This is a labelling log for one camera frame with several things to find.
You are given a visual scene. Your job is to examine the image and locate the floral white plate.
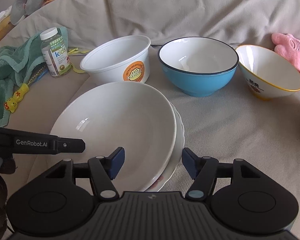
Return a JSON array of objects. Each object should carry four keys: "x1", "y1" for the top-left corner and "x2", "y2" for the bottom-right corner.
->
[{"x1": 146, "y1": 104, "x2": 185, "y2": 192}]

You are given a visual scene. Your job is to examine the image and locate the plain white ceramic bowl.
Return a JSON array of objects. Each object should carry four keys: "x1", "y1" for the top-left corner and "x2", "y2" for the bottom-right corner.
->
[{"x1": 46, "y1": 81, "x2": 177, "y2": 192}]

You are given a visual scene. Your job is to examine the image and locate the blue enamel bowl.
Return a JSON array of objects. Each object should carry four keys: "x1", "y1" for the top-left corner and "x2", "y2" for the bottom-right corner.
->
[{"x1": 158, "y1": 37, "x2": 239, "y2": 97}]

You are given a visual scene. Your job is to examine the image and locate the white plastic tub bowl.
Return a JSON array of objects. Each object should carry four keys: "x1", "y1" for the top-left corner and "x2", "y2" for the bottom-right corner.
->
[{"x1": 80, "y1": 35, "x2": 151, "y2": 86}]

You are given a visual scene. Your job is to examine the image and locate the white bowl yellow rim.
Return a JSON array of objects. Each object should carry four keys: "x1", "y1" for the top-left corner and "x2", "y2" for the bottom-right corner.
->
[{"x1": 235, "y1": 45, "x2": 300, "y2": 100}]

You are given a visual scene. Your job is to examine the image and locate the yellow cat toy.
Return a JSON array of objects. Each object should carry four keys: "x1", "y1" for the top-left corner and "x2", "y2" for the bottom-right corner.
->
[{"x1": 4, "y1": 83, "x2": 29, "y2": 113}]

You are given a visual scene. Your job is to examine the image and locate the green towel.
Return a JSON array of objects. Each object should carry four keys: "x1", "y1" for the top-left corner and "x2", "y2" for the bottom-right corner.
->
[{"x1": 0, "y1": 27, "x2": 68, "y2": 127}]

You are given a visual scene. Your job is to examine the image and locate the vitamin gummy bottle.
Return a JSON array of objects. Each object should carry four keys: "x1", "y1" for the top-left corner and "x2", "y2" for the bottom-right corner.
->
[{"x1": 40, "y1": 27, "x2": 71, "y2": 77}]

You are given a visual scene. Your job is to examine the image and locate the yellow ribbon loop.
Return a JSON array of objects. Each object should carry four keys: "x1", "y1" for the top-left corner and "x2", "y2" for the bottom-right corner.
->
[{"x1": 68, "y1": 48, "x2": 90, "y2": 74}]

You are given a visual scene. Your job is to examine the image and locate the grey plush toy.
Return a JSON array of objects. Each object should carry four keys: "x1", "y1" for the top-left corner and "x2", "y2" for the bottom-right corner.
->
[{"x1": 10, "y1": 0, "x2": 44, "y2": 26}]

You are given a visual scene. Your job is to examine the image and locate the pink plush toy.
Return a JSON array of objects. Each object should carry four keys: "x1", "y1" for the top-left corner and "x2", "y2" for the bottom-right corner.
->
[{"x1": 271, "y1": 33, "x2": 300, "y2": 72}]

